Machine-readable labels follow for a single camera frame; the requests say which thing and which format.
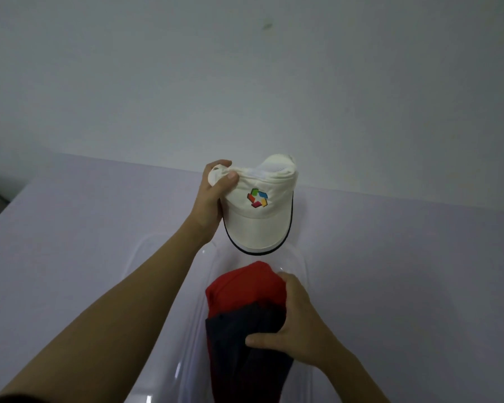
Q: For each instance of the person's left hand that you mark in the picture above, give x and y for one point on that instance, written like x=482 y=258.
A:
x=205 y=209

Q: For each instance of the person's left forearm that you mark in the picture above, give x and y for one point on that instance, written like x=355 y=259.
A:
x=121 y=314

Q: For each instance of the person's right thumb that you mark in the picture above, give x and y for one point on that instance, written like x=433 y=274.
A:
x=268 y=341

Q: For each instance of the white cap with colourful logo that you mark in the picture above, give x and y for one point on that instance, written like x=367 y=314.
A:
x=258 y=218

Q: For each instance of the person's right forearm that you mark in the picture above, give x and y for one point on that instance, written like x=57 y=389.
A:
x=352 y=379

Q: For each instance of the person's left thumb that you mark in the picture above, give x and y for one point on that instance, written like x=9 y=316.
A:
x=226 y=182

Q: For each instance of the person's right hand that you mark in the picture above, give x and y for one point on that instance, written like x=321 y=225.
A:
x=306 y=331

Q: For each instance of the dark navy cap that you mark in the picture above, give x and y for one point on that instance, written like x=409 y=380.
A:
x=243 y=365

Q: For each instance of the red cap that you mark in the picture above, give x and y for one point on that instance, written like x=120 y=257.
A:
x=245 y=287

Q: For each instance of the clear plastic storage bin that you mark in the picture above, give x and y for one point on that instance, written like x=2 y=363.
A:
x=184 y=331

